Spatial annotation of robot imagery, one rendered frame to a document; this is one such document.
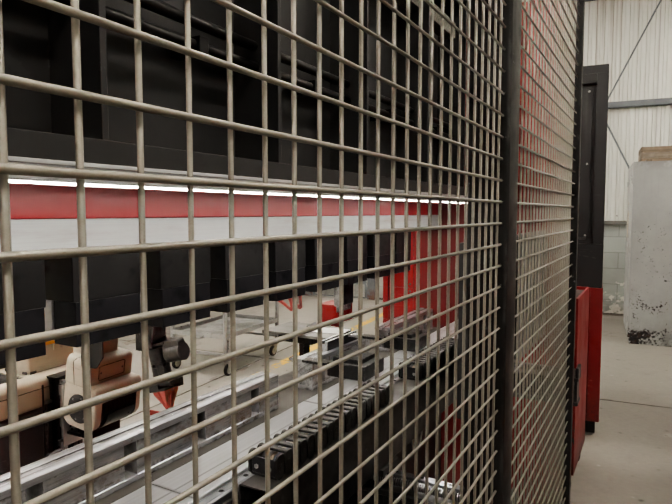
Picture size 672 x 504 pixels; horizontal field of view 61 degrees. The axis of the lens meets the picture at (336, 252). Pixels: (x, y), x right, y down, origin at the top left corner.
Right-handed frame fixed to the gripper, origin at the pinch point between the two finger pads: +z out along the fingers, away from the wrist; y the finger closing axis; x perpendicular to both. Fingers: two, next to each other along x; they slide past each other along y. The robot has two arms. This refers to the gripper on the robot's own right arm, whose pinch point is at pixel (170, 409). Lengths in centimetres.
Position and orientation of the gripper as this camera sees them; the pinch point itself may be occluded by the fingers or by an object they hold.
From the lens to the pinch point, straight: 190.2
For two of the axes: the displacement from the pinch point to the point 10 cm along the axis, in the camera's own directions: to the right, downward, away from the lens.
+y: 8.9, -2.2, -4.0
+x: 4.0, -0.5, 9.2
